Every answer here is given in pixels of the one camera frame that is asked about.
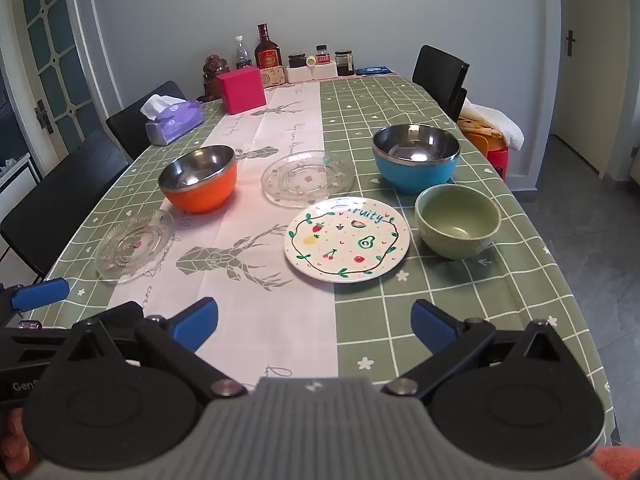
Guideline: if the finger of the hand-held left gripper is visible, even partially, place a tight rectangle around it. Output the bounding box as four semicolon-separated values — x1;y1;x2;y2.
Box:
72;302;146;328
0;277;71;330

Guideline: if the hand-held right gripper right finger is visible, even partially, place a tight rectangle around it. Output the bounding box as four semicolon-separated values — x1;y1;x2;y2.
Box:
382;299;591;400

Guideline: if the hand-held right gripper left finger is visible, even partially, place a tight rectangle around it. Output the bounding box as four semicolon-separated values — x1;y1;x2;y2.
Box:
47;297;248;401

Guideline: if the clear glass flower plate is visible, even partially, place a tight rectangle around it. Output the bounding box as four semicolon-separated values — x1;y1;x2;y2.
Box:
261;152;356;209
94;208;176;284

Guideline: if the green ceramic bowl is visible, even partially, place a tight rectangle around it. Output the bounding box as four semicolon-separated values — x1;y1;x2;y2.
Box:
414;183;502;261

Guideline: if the white fruit-print plate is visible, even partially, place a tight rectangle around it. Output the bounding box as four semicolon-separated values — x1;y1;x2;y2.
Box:
283;196;412;284

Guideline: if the orange steel-lined bowl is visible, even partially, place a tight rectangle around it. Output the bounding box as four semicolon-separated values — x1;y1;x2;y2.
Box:
158;145;238;214

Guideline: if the blue steel-lined bowl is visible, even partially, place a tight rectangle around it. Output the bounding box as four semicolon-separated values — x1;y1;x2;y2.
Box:
371;124;461;196

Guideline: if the person's left hand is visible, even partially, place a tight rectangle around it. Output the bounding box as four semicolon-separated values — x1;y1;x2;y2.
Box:
0;406;38;480

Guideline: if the black chair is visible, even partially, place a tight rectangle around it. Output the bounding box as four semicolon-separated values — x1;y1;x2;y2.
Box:
106;80;187;161
412;44;471;121
0;129;130;281

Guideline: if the red stool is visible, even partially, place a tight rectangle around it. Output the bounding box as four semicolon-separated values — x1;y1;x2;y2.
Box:
457;125;511;181

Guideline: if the purple tissue pack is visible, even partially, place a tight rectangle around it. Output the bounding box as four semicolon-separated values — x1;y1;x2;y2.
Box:
139;94;206;147

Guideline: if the pink deer-print table runner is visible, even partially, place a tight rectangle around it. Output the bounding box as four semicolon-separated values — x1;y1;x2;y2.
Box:
107;81;341;391

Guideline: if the orange fuzzy cloth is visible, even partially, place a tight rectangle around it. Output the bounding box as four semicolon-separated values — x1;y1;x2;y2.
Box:
590;447;640;480

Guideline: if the pink box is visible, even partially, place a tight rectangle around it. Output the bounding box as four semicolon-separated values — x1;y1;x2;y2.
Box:
216;66;267;115

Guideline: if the brown figurine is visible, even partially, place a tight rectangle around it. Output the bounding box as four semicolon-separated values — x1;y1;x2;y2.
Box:
202;54;232;101

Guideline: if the beige wooden radio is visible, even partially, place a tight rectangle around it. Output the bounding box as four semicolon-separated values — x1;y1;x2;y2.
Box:
260;66;287;90

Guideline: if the glass-paned door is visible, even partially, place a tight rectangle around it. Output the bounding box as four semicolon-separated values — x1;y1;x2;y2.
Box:
0;0;108;176

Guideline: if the clear water bottle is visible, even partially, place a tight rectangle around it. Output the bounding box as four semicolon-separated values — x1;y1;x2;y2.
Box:
234;36;253;71

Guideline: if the brown liquor bottle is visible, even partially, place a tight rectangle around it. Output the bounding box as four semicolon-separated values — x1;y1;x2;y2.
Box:
254;23;283;70

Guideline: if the cream door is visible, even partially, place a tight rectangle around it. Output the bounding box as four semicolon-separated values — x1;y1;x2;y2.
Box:
547;0;633;178

